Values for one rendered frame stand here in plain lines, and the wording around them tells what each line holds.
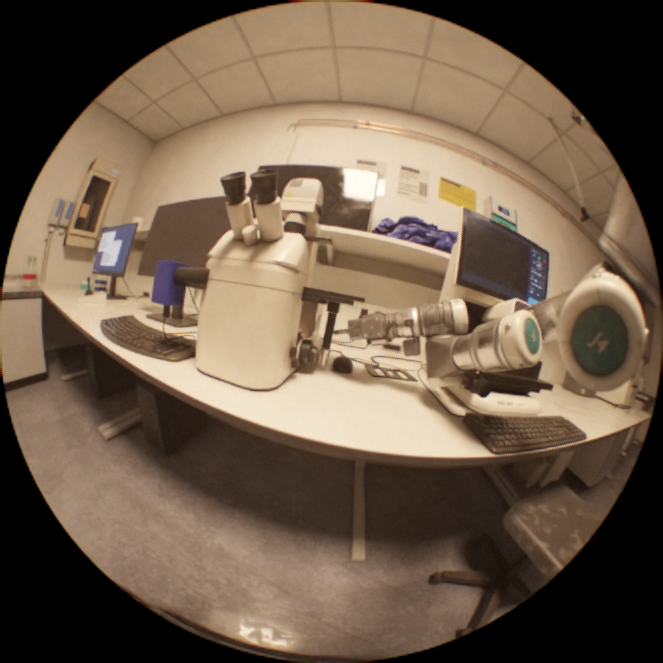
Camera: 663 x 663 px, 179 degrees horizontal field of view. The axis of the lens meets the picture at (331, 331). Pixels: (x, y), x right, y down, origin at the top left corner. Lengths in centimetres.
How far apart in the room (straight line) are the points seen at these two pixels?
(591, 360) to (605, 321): 3
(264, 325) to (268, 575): 88
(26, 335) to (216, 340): 204
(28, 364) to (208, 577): 196
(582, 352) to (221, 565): 104
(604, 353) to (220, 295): 49
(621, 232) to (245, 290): 48
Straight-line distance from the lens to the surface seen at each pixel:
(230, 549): 100
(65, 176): 296
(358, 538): 104
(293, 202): 64
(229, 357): 39
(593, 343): 21
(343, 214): 108
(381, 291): 112
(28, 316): 224
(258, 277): 36
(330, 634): 94
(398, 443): 34
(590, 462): 242
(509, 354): 32
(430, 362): 46
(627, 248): 25
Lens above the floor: 93
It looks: 7 degrees down
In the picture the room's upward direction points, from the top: 11 degrees clockwise
